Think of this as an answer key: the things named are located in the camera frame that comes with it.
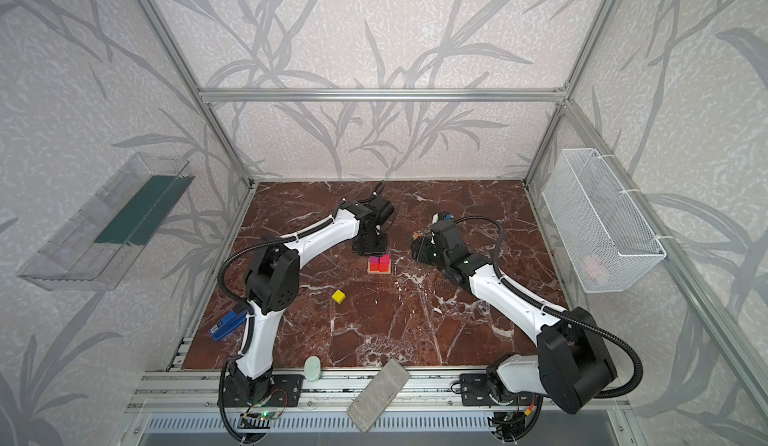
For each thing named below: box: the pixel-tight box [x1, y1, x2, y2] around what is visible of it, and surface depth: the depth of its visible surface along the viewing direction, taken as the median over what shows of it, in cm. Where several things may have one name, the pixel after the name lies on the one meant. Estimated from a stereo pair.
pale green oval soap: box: [304, 355, 321, 382], surface depth 77 cm
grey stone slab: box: [346, 358, 410, 433], surface depth 72 cm
